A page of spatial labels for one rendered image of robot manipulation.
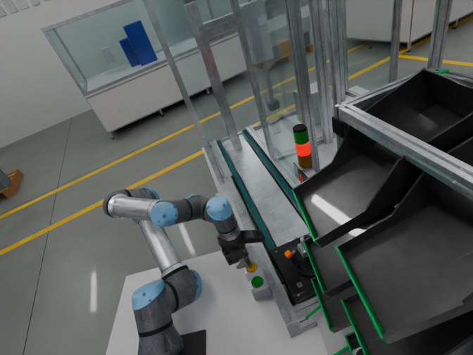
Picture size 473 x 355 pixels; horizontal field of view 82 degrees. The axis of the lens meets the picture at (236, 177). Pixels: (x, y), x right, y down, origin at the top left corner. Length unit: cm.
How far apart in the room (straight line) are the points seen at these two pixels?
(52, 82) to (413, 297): 867
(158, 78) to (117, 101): 88
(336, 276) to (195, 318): 76
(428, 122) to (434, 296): 27
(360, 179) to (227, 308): 85
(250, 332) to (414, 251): 82
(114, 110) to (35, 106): 357
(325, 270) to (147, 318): 63
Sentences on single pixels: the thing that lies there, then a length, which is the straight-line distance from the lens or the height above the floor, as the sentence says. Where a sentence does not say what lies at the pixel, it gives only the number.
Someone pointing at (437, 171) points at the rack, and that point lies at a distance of 38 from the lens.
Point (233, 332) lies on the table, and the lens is 116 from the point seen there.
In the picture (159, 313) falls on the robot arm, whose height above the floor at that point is 109.
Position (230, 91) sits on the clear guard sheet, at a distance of 205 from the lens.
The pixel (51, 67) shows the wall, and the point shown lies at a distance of 870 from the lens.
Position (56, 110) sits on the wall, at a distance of 891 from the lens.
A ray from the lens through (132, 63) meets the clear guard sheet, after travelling 562.
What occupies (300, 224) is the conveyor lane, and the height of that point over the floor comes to 92.
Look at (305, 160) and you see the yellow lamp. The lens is 100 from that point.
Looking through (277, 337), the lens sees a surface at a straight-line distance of 111.
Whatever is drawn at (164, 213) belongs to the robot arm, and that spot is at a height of 140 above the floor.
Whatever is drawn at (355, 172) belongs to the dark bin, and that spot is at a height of 156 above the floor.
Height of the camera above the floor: 188
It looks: 36 degrees down
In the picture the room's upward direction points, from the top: 20 degrees counter-clockwise
